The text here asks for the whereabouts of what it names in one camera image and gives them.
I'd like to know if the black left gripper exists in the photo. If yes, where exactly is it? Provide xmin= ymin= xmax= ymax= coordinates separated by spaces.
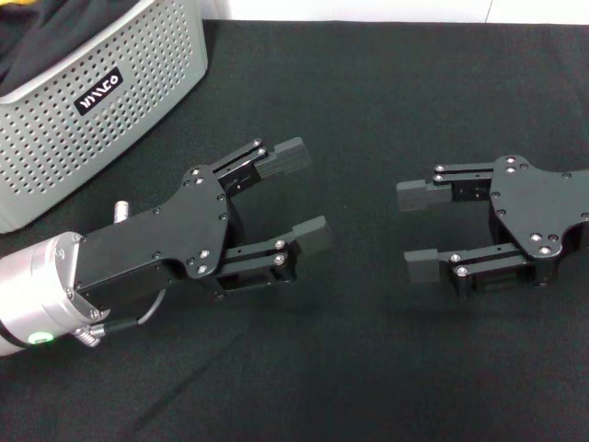
xmin=75 ymin=136 xmax=335 ymax=306

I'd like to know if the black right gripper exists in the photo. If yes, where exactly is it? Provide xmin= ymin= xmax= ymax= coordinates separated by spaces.
xmin=395 ymin=155 xmax=589 ymax=298

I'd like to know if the black tablecloth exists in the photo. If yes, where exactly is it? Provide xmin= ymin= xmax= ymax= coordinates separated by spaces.
xmin=0 ymin=17 xmax=589 ymax=442

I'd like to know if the grey perforated storage box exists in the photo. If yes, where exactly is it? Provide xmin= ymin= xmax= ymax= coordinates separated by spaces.
xmin=0 ymin=0 xmax=209 ymax=236

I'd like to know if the dark cloth pile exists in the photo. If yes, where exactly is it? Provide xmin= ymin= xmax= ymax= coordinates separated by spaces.
xmin=0 ymin=0 xmax=121 ymax=96

